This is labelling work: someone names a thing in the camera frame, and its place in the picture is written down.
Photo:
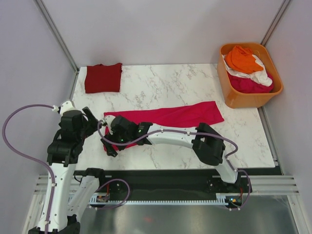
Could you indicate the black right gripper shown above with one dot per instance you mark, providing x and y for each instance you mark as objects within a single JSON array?
[{"x": 110, "y": 150}]

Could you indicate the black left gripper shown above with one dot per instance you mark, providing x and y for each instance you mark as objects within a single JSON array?
[{"x": 92, "y": 124}]

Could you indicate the magenta t-shirt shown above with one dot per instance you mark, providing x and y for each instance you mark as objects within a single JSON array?
[
  {"x": 248, "y": 86},
  {"x": 180, "y": 117}
]

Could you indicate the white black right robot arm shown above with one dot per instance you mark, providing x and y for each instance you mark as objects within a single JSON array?
[{"x": 208, "y": 145}]

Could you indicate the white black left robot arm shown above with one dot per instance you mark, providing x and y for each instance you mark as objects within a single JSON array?
[{"x": 62, "y": 214}]

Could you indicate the folded dark red t-shirt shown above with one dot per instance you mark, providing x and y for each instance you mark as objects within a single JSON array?
[{"x": 103, "y": 78}]

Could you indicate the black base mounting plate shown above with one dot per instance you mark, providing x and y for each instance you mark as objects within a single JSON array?
[{"x": 120, "y": 189}]

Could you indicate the orange plastic laundry basket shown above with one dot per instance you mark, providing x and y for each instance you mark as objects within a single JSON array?
[{"x": 235, "y": 99}]

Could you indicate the magenta t-shirt in basket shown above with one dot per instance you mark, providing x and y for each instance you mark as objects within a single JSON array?
[{"x": 248, "y": 86}]

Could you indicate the orange t-shirt in basket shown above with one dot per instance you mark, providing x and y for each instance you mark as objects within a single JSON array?
[{"x": 241, "y": 59}]

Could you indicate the white t-shirt in basket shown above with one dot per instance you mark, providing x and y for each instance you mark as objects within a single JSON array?
[{"x": 260, "y": 77}]

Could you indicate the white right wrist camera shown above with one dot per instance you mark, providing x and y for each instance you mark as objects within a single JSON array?
[{"x": 107, "y": 121}]

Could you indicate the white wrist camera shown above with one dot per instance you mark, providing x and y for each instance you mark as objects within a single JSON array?
[
  {"x": 107, "y": 121},
  {"x": 64, "y": 107}
]

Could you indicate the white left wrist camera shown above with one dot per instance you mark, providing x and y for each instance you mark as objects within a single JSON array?
[{"x": 64, "y": 107}]

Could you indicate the white slotted cable duct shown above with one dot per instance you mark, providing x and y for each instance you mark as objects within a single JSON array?
[{"x": 102, "y": 200}]

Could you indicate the aluminium frame rail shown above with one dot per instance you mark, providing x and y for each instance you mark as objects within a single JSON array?
[{"x": 257, "y": 184}]

